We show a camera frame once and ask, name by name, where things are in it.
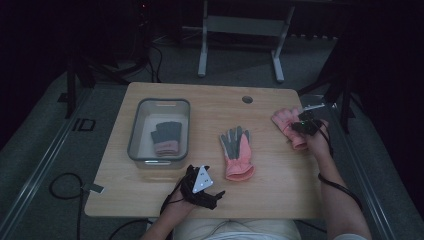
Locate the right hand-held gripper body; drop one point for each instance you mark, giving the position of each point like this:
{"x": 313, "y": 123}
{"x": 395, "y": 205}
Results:
{"x": 310, "y": 123}

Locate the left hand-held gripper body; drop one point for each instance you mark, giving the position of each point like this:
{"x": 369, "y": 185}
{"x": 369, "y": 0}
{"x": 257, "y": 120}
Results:
{"x": 200, "y": 186}

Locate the pink glove with print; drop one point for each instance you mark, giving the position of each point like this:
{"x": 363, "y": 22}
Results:
{"x": 285, "y": 123}

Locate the pink glove grey palm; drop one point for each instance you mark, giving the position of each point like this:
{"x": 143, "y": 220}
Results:
{"x": 237, "y": 156}

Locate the clear plastic bin grey rim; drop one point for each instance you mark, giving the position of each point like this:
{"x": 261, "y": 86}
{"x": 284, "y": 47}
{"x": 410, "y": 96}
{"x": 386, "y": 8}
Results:
{"x": 160, "y": 133}

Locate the person's right hand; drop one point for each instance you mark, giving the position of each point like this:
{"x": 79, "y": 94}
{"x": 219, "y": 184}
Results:
{"x": 318, "y": 141}

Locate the person's left hand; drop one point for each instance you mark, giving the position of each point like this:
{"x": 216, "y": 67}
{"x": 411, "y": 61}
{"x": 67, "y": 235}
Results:
{"x": 178, "y": 208}

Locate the person's light clothing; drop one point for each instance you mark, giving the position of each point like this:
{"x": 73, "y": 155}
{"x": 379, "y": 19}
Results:
{"x": 236, "y": 230}

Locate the black metal stand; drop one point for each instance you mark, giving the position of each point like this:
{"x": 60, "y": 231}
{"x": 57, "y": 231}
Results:
{"x": 345, "y": 96}
{"x": 71, "y": 86}

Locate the white metal desk frame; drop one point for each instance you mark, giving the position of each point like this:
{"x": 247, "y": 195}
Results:
{"x": 245, "y": 25}

